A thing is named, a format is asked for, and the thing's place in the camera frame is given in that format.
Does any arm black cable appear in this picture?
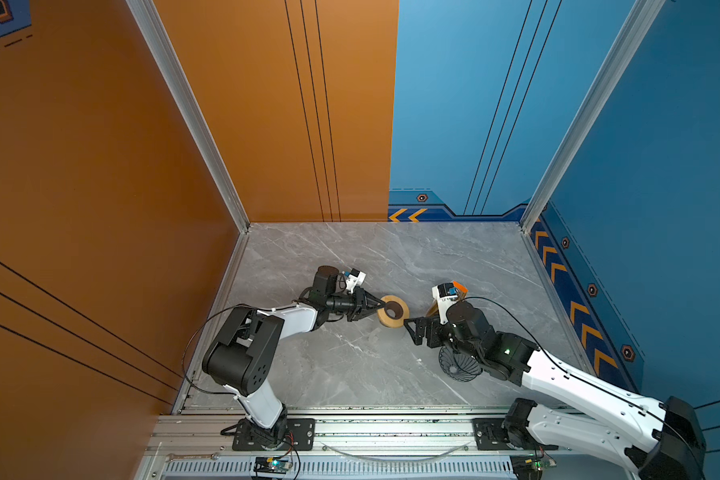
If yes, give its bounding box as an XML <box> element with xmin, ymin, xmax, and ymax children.
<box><xmin>181</xmin><ymin>302</ymin><xmax>259</xmax><ymax>397</ymax></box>
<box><xmin>467</xmin><ymin>296</ymin><xmax>694</xmax><ymax>463</ymax></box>

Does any left aluminium corner post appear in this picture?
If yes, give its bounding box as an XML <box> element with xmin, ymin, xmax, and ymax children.
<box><xmin>126</xmin><ymin>0</ymin><xmax>250</xmax><ymax>234</ymax></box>

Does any black ribbed coffee dripper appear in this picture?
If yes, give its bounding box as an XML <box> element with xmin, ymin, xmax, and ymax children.
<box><xmin>438</xmin><ymin>346</ymin><xmax>483</xmax><ymax>383</ymax></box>

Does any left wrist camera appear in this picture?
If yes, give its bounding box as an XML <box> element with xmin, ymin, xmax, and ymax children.
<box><xmin>343</xmin><ymin>269</ymin><xmax>366</xmax><ymax>294</ymax></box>

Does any right aluminium corner post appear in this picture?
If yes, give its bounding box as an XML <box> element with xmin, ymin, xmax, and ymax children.
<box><xmin>519</xmin><ymin>0</ymin><xmax>665</xmax><ymax>234</ymax></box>

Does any clear tube on rail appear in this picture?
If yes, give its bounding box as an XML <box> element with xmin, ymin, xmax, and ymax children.
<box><xmin>321</xmin><ymin>443</ymin><xmax>469</xmax><ymax>464</ymax></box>

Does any aluminium corner post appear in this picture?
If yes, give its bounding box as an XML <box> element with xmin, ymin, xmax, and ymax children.
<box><xmin>519</xmin><ymin>0</ymin><xmax>665</xmax><ymax>234</ymax></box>
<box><xmin>126</xmin><ymin>0</ymin><xmax>250</xmax><ymax>234</ymax></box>

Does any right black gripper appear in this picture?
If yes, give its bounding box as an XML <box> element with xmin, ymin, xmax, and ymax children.
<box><xmin>402</xmin><ymin>313</ymin><xmax>482</xmax><ymax>364</ymax></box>

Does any right green circuit board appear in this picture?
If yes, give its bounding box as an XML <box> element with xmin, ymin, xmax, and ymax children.
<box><xmin>510</xmin><ymin>457</ymin><xmax>557</xmax><ymax>480</ymax></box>

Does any left green circuit board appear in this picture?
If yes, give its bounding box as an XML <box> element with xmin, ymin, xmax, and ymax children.
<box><xmin>252</xmin><ymin>457</ymin><xmax>295</xmax><ymax>479</ymax></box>

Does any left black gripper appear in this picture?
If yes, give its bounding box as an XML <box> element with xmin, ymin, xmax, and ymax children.
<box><xmin>326</xmin><ymin>288</ymin><xmax>386</xmax><ymax>323</ymax></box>

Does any wooden ring dripper stand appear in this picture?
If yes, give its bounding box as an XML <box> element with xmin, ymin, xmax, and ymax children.
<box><xmin>377</xmin><ymin>295</ymin><xmax>410</xmax><ymax>329</ymax></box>

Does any aluminium rail base frame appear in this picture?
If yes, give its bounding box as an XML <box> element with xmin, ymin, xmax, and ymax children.
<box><xmin>134</xmin><ymin>406</ymin><xmax>634</xmax><ymax>479</ymax></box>

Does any green circuit board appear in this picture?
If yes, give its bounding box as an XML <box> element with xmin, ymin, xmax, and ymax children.
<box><xmin>252</xmin><ymin>457</ymin><xmax>295</xmax><ymax>479</ymax></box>
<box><xmin>510</xmin><ymin>457</ymin><xmax>557</xmax><ymax>480</ymax></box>

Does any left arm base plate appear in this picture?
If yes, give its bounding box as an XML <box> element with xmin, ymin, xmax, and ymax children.
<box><xmin>232</xmin><ymin>417</ymin><xmax>316</xmax><ymax>452</ymax></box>

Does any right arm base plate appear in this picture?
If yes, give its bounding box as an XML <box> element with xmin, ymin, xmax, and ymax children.
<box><xmin>472</xmin><ymin>418</ymin><xmax>559</xmax><ymax>451</ymax></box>

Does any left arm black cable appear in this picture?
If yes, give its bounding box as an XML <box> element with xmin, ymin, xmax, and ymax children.
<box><xmin>181</xmin><ymin>302</ymin><xmax>259</xmax><ymax>397</ymax></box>

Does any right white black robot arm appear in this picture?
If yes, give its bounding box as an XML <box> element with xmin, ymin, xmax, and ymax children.
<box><xmin>404</xmin><ymin>300</ymin><xmax>706</xmax><ymax>479</ymax></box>

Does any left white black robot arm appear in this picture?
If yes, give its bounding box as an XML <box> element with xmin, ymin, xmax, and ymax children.
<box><xmin>202</xmin><ymin>266</ymin><xmax>386</xmax><ymax>448</ymax></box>

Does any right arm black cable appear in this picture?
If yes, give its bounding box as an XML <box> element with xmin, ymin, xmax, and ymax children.
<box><xmin>467</xmin><ymin>296</ymin><xmax>694</xmax><ymax>463</ymax></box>

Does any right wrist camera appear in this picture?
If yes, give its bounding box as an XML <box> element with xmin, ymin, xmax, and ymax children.
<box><xmin>431</xmin><ymin>281</ymin><xmax>468</xmax><ymax>325</ymax></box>

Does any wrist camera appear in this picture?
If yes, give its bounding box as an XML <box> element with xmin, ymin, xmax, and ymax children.
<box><xmin>343</xmin><ymin>269</ymin><xmax>366</xmax><ymax>294</ymax></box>
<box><xmin>431</xmin><ymin>281</ymin><xmax>468</xmax><ymax>325</ymax></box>

